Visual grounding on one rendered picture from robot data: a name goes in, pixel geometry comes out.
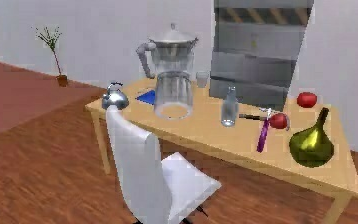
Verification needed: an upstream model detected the light wooden dining table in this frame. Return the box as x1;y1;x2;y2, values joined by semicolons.
84;77;358;224

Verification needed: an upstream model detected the white chair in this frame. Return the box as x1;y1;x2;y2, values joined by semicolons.
105;105;223;224

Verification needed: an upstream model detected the blue flat book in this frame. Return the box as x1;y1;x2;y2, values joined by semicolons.
135;89;157;106

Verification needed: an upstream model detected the clear glass pitcher with lid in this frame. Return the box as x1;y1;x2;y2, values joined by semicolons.
135;22;199;121

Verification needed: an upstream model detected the small clear glass cup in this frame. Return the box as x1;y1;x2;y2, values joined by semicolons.
195;70;210;89

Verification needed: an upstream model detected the clear glass bottle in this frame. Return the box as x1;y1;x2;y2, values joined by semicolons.
220;85;240;128

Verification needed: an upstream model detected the silver kettle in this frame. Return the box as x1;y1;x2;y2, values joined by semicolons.
101;81;130;111

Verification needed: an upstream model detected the grey chest of drawers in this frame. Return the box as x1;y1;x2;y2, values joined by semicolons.
208;0;315;112

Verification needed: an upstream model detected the red apple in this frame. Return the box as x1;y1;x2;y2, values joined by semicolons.
296;91;318;109
269;112;290;131

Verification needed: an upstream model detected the green round vase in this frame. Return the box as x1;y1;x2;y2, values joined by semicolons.
288;107;335;169

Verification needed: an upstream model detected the thin potted house plant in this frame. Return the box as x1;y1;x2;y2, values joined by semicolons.
32;25;69;88

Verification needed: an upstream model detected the dark handled knife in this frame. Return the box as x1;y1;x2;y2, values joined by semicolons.
238;113;268;122

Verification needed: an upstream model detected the purple handled hammer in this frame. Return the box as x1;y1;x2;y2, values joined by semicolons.
256;107;291;154

